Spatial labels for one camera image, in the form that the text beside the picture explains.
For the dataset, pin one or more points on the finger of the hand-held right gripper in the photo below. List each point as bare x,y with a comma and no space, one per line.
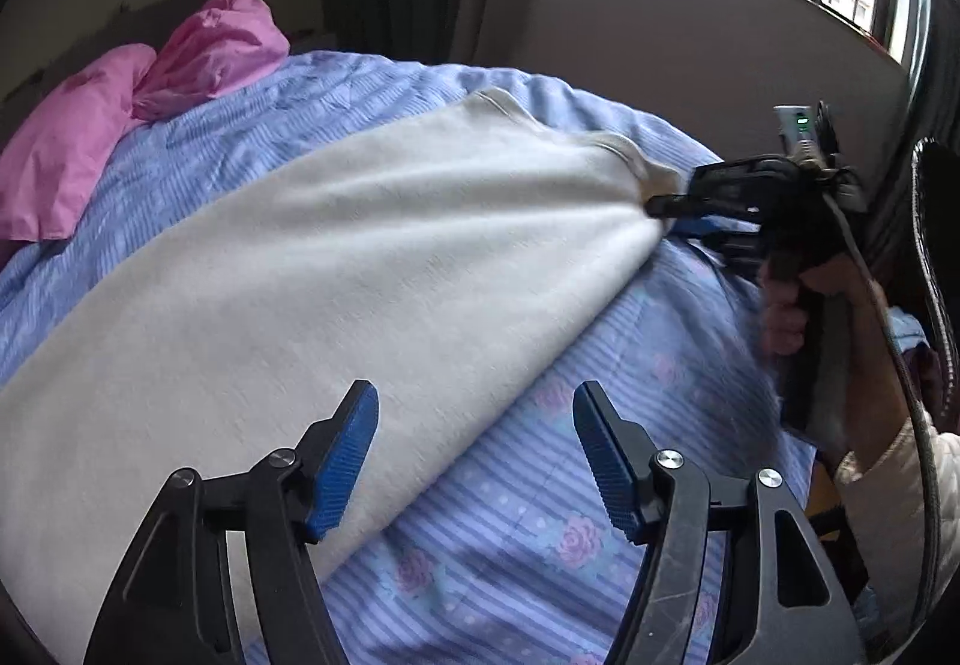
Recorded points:
724,237
705,192

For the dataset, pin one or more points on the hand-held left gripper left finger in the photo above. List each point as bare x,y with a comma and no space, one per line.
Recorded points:
341,462

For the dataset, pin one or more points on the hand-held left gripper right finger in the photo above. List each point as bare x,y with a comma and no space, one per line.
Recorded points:
607,462

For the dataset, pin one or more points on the person's right forearm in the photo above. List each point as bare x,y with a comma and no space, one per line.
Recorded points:
877,507

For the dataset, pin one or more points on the person's right hand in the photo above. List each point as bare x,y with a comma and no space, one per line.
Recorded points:
780,320

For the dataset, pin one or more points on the blue floral bed sheet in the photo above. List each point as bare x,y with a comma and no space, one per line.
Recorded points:
525,522

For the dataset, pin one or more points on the dark wicker chair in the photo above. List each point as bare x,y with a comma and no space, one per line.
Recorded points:
937,245

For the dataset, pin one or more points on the purple cloth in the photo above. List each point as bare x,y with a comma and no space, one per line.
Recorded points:
922,365

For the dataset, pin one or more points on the pink crumpled pillow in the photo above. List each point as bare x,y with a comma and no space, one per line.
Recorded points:
217,46

